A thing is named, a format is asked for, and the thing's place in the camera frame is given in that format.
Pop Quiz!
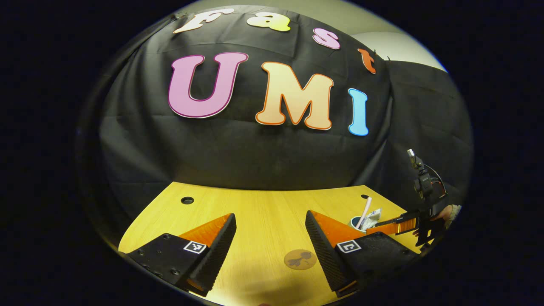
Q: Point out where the round cork coaster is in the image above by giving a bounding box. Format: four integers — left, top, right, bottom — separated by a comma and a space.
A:
283, 249, 317, 271

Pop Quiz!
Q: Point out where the black backdrop cloth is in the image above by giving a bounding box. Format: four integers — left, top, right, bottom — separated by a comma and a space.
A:
76, 5, 474, 238

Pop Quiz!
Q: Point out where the white toothpaste tube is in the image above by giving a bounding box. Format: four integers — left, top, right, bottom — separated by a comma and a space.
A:
361, 208, 383, 231

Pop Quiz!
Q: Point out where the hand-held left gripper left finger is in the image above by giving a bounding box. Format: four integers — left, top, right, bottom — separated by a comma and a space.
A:
127, 212, 238, 298

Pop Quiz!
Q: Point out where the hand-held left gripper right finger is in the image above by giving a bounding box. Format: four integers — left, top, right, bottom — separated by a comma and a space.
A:
305, 210, 420, 298

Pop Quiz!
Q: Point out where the pale green cup wooden handle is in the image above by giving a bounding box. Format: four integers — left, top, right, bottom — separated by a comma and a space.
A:
349, 215, 375, 233

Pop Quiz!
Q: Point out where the wooden desktop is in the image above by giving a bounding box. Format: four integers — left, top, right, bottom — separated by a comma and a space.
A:
118, 182, 425, 306

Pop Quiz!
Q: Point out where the pale pink toothbrush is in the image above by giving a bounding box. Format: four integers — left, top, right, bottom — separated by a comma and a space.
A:
356, 197, 373, 230

